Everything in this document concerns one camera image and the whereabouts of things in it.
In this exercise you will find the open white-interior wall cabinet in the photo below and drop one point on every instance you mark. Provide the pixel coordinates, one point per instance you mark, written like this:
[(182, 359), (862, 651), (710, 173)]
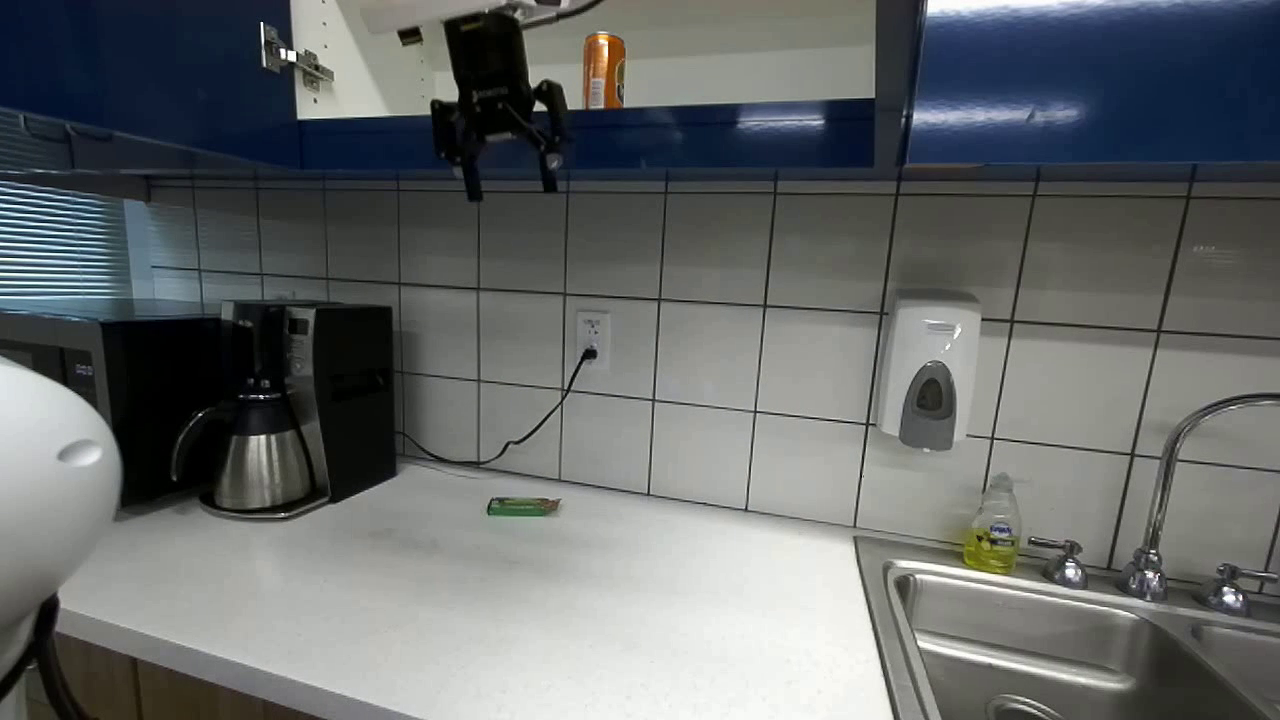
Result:
[(746, 67)]

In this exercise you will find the metal cabinet door hinge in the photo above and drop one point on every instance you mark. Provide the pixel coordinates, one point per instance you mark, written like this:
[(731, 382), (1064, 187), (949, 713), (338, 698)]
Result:
[(286, 56)]

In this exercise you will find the black coffee maker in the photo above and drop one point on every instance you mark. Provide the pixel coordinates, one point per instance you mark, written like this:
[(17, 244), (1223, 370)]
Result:
[(346, 402)]

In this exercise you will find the orange fanta can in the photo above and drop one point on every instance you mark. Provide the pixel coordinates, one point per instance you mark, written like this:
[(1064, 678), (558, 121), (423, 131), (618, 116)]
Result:
[(605, 71)]

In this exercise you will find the white window blinds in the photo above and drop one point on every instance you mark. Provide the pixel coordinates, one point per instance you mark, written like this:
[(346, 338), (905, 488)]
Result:
[(65, 252)]

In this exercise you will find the white wall power outlet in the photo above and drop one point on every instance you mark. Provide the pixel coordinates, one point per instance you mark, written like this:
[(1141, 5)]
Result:
[(594, 331)]

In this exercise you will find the chrome gooseneck faucet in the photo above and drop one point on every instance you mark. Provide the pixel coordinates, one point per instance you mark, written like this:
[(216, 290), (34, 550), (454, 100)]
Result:
[(1157, 520)]

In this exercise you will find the steel coffee carafe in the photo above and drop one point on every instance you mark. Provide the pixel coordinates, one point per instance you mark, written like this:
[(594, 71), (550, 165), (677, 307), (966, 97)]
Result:
[(263, 460)]

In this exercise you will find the wooden base cabinet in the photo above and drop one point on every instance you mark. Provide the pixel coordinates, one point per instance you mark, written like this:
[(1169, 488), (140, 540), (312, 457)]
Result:
[(121, 684)]

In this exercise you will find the black microwave oven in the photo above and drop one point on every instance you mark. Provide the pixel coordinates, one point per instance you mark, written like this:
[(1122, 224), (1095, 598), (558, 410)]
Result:
[(145, 386)]

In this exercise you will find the closed blue wall cabinet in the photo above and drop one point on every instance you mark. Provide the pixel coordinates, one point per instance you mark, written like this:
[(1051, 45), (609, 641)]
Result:
[(1095, 83)]

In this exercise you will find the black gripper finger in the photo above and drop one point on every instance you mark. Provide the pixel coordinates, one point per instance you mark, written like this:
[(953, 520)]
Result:
[(550, 143), (460, 147)]

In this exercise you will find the yellow dish soap bottle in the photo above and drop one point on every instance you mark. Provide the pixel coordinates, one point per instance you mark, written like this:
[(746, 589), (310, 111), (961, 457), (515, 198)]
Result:
[(995, 534)]

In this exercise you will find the white wall soap dispenser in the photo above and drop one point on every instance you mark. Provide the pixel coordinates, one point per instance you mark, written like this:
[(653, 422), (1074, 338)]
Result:
[(924, 365)]

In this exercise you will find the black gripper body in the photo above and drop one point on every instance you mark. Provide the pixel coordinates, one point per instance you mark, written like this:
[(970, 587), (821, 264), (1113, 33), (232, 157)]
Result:
[(487, 61)]

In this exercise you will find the small green packet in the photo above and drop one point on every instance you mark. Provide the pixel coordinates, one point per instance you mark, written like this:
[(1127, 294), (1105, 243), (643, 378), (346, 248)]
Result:
[(520, 504)]

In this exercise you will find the stainless steel sink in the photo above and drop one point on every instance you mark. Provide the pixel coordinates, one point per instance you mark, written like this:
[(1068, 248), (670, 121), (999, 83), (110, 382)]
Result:
[(1064, 641)]

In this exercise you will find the open blue cabinet door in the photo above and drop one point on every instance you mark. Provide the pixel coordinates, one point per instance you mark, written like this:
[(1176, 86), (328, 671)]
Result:
[(134, 67)]

